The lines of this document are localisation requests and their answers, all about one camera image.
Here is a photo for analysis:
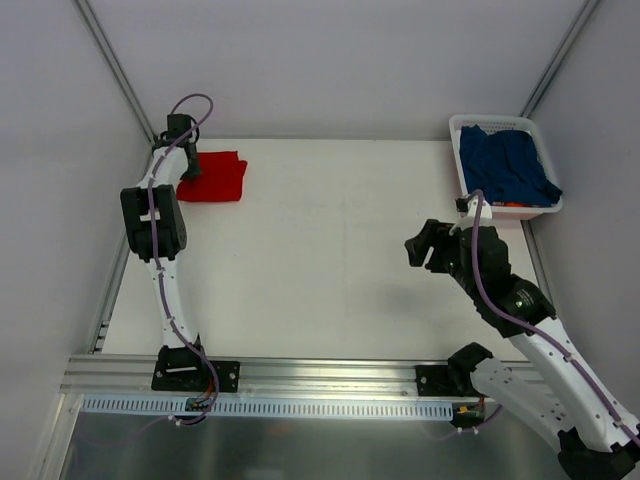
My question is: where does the red t shirt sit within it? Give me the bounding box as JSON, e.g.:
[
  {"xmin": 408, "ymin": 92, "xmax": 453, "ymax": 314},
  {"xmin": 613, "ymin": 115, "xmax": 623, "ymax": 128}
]
[{"xmin": 176, "ymin": 151, "xmax": 248, "ymax": 203}]

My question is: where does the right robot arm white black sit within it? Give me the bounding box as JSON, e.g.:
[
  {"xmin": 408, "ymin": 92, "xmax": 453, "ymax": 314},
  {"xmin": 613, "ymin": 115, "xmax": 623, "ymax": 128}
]
[{"xmin": 404, "ymin": 219, "xmax": 639, "ymax": 479}]

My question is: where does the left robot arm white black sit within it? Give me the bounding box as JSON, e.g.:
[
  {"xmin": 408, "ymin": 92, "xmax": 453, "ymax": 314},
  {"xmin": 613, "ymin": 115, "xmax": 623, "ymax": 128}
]
[{"xmin": 120, "ymin": 113, "xmax": 211, "ymax": 392}]

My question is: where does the blue t shirt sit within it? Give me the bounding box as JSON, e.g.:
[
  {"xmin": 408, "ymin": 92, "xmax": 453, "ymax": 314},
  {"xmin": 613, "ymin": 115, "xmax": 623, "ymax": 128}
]
[{"xmin": 459, "ymin": 125, "xmax": 562, "ymax": 208}]

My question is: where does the white plastic laundry basket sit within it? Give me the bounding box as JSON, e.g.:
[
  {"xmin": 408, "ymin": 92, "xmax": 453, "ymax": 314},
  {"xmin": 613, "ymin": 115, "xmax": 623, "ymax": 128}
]
[{"xmin": 449, "ymin": 114, "xmax": 563, "ymax": 220}]

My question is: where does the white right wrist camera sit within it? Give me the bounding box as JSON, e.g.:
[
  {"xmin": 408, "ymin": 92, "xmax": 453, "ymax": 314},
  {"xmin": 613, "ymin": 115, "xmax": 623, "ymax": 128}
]
[{"xmin": 448, "ymin": 190, "xmax": 493, "ymax": 236}]

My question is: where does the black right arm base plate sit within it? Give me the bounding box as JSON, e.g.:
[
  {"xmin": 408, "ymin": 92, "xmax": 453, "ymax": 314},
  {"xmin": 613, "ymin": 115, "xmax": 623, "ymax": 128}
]
[{"xmin": 414, "ymin": 364, "xmax": 483, "ymax": 398}]

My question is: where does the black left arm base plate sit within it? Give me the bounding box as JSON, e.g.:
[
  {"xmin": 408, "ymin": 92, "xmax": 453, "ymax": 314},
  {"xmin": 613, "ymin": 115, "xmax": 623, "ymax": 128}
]
[{"xmin": 151, "ymin": 361, "xmax": 240, "ymax": 393}]

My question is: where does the aluminium mounting rail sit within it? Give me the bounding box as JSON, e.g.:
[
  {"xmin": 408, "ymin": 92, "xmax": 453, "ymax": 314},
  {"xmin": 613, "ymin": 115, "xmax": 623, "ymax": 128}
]
[{"xmin": 60, "ymin": 354, "xmax": 463, "ymax": 400}]

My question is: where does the white slotted cable duct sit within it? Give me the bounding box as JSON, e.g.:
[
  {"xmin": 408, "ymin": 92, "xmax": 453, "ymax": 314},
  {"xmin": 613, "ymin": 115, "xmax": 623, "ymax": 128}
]
[{"xmin": 81, "ymin": 394, "xmax": 454, "ymax": 422}]

